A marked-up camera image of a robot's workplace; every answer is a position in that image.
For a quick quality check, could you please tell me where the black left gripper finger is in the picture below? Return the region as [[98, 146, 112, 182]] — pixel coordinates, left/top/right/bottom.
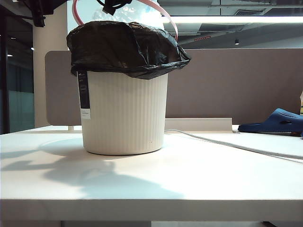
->
[[113, 0, 134, 8], [102, 5, 117, 16]]

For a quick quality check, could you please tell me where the black garbage bag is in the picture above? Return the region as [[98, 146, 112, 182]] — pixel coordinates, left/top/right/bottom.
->
[[66, 20, 192, 80]]

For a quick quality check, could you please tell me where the white ribbed trash can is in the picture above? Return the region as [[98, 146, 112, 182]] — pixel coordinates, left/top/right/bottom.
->
[[78, 70, 169, 156]]

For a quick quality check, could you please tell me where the dark product label sticker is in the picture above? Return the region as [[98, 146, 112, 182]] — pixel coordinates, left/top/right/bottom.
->
[[77, 72, 91, 120]]

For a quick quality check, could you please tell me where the grey rounded desk divider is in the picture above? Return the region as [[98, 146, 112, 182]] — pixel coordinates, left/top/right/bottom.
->
[[45, 50, 82, 127]]

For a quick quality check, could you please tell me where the white round column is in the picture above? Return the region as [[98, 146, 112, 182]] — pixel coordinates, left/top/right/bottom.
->
[[32, 22, 70, 129]]

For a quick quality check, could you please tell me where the long ceiling light strip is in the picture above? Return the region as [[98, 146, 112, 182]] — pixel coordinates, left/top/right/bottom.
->
[[165, 16, 303, 24]]

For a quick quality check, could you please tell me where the ceiling air vent grille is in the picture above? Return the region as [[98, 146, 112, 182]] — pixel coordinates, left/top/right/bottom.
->
[[236, 9, 265, 17]]

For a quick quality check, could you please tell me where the brown partition panel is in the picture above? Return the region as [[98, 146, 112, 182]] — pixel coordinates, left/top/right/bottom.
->
[[165, 48, 303, 119]]

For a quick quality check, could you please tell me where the blue clog slipper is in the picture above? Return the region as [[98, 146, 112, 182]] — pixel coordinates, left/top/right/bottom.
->
[[237, 107, 303, 138]]

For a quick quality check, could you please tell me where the grey cable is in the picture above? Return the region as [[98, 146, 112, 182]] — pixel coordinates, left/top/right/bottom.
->
[[165, 128, 303, 164]]

